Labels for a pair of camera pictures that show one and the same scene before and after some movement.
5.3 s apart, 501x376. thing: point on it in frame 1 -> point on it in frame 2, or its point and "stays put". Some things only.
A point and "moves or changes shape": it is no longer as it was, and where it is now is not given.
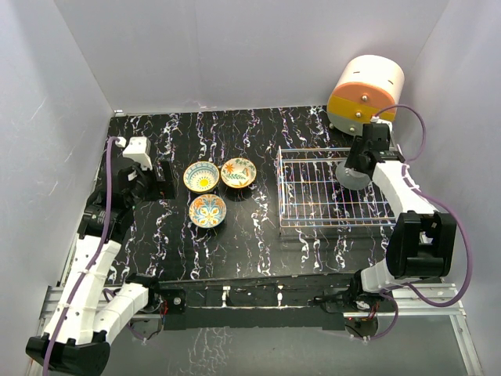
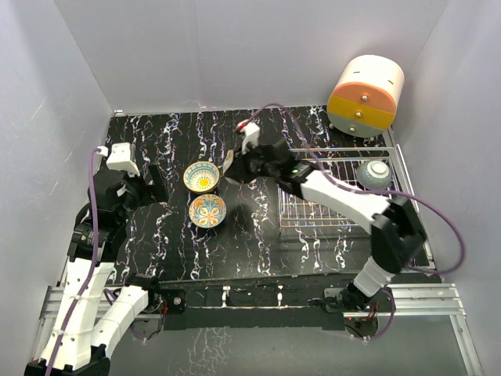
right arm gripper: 352,160 -> 239,170
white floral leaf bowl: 238,172 moves or changes shape
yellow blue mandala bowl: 201,176 stays put
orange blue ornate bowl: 207,211 stays put
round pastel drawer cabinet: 368,86 stays put
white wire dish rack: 309,194 stays put
